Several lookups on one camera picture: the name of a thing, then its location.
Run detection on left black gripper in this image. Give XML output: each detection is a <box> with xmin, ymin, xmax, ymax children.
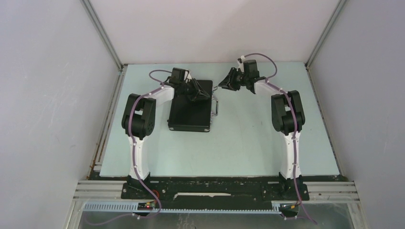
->
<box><xmin>179</xmin><ymin>78</ymin><xmax>209</xmax><ymax>102</ymax></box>

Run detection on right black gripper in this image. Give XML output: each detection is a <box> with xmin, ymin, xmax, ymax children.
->
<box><xmin>218</xmin><ymin>67</ymin><xmax>248</xmax><ymax>92</ymax></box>

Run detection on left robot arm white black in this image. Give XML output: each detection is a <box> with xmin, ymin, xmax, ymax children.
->
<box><xmin>121</xmin><ymin>68</ymin><xmax>214</xmax><ymax>199</ymax></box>

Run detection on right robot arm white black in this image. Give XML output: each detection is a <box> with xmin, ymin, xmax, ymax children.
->
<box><xmin>218</xmin><ymin>56</ymin><xmax>305</xmax><ymax>199</ymax></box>

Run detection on black poker case base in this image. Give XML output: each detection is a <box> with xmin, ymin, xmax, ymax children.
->
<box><xmin>168</xmin><ymin>119</ymin><xmax>212</xmax><ymax>132</ymax></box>

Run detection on silver case handle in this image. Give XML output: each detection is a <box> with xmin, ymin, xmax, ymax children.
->
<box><xmin>212</xmin><ymin>87</ymin><xmax>219</xmax><ymax>116</ymax></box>

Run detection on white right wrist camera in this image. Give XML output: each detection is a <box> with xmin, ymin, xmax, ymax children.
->
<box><xmin>237</xmin><ymin>55</ymin><xmax>245</xmax><ymax>69</ymax></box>

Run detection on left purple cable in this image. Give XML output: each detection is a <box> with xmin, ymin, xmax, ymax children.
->
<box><xmin>83</xmin><ymin>70</ymin><xmax>173</xmax><ymax>227</ymax></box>

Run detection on aluminium rail frame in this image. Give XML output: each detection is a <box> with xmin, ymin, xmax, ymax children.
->
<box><xmin>73</xmin><ymin>180</ymin><xmax>360</xmax><ymax>204</ymax></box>

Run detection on white cable duct strip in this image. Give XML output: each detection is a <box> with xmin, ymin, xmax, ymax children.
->
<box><xmin>83</xmin><ymin>201</ymin><xmax>280</xmax><ymax>214</ymax></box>

